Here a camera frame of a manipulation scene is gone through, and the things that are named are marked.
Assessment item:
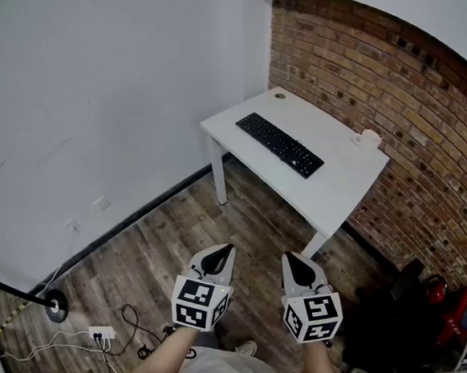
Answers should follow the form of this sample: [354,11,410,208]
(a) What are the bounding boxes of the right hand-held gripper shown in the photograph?
[274,250,349,348]

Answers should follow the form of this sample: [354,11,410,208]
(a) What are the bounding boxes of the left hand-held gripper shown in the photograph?
[169,239,238,335]

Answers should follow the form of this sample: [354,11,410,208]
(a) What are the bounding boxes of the black keyboard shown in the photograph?
[230,110,329,181]

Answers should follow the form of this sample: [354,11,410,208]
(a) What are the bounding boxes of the person's left forearm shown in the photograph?
[123,321,201,373]

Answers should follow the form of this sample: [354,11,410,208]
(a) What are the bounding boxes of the person's white shoe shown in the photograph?
[235,339,259,358]

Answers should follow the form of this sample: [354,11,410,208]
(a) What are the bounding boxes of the white table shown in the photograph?
[189,79,396,265]

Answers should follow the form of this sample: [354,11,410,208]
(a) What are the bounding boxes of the black office chair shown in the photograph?
[340,253,449,373]

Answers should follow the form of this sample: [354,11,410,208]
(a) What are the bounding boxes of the white power strip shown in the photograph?
[87,324,118,342]

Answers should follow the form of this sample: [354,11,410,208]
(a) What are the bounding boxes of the white mug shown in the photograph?
[351,128,384,151]

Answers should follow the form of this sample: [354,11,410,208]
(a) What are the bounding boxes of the red fire extinguisher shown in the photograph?
[419,273,467,351]

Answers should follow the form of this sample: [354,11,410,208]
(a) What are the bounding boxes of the black stand with round base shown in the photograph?
[0,270,72,326]

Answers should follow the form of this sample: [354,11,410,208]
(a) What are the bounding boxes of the white metal rack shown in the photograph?
[435,321,467,373]

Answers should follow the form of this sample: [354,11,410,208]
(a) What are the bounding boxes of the black floor cable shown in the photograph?
[116,303,201,365]

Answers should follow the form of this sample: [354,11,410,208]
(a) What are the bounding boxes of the white wall socket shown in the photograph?
[92,195,113,213]
[63,217,83,235]

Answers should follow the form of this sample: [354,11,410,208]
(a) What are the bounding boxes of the white floor cable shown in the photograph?
[0,322,129,373]

